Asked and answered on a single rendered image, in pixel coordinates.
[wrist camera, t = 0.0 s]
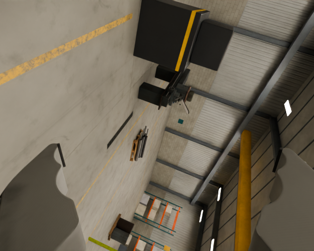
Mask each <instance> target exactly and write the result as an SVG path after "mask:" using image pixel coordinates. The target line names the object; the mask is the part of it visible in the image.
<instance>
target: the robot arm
mask: <svg viewBox="0 0 314 251"><path fill-rule="evenodd" d="M64 167H66V165H65V161H64V158H63V154H62V150H61V146H60V143H52V144H50V145H48V146H47V147H46V148H45V149H44V150H43V151H42V152H41V153H40V154H39V155H37V156H36V157H35V158H34V159H33V160H32V161H31V162H30V163H29V164H27V165H26V166H25V167H24V168H23V169H22V170H21V171H20V172H19V173H18V174H17V175H16V176H15V177H14V178H13V179H12V181H11V182H9V184H8V185H7V186H6V188H5V189H4V190H3V192H2V193H1V195H0V251H86V243H85V240H84V236H83V232H82V229H81V225H80V221H79V218H78V214H77V211H76V207H75V204H74V201H73V200H72V199H70V198H68V197H66V196H65V195H66V193H67V191H68V188H67V185H66V181H65V178H64V174H63V168H64ZM272 172H274V173H275V176H276V177H275V180H274V183H273V186H272V189H271V192H270V195H269V197H270V200H271V203H270V204H268V205H265V206H264V207H263V208H262V210H261V212H260V215H259V218H258V221H257V224H256V227H255V230H254V233H253V236H252V239H251V242H250V246H249V249H248V251H314V170H313V169H312V168H311V167H310V166H309V165H308V164H306V163H305V162H304V161H303V160H302V159H301V158H300V157H299V156H298V155H297V154H296V153H295V152H293V151H292V150H291V149H289V148H281V147H280V149H279V152H278V155H277V158H276V161H275V165H274V168H273V171H272Z"/></svg>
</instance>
